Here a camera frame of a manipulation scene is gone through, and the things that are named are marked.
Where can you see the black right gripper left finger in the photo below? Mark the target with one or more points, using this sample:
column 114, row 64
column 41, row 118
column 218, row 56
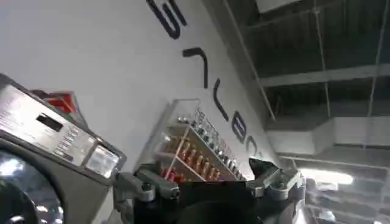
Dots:
column 146, row 185

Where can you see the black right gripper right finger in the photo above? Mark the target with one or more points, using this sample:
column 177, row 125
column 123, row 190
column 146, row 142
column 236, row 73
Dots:
column 274, row 179

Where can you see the ceiling light fixture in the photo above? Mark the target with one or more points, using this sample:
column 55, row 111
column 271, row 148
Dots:
column 326, row 176

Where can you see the white shelf with bottles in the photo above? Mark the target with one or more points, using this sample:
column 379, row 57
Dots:
column 195, row 146

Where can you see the grey dryer with round door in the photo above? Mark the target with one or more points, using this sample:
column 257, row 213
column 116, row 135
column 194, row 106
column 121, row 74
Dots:
column 45, row 152

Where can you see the red box on dryer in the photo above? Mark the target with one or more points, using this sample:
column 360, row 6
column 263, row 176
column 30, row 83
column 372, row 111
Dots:
column 62, row 102

